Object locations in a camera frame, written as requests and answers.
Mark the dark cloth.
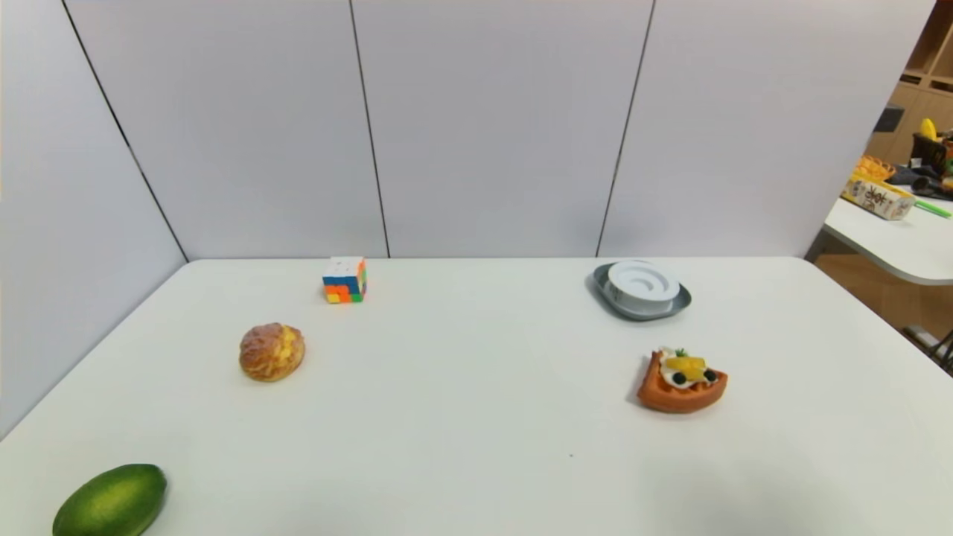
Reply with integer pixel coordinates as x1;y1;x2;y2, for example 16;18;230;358
889;165;953;201

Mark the toy waffle with fruit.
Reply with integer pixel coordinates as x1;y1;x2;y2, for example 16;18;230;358
637;347;729;415

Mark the grey dish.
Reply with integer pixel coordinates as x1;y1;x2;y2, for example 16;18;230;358
592;262;692;322

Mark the colourful puzzle cube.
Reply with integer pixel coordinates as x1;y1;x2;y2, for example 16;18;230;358
322;256;367;304

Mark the white side table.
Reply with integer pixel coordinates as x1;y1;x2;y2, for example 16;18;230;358
822;186;953;287

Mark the green mango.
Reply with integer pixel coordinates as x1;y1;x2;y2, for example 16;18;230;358
52;463;168;536

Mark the orange basket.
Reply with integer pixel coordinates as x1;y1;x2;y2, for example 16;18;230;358
855;155;897;182

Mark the black basket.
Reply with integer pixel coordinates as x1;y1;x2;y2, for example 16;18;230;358
910;134;953;176

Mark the printed carton box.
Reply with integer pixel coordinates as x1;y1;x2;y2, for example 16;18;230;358
841;175;916;222

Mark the dark chair frame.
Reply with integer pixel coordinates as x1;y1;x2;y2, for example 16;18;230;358
903;325;953;374

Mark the brown cream puff bun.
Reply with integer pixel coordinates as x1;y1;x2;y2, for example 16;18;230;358
238;322;306;383

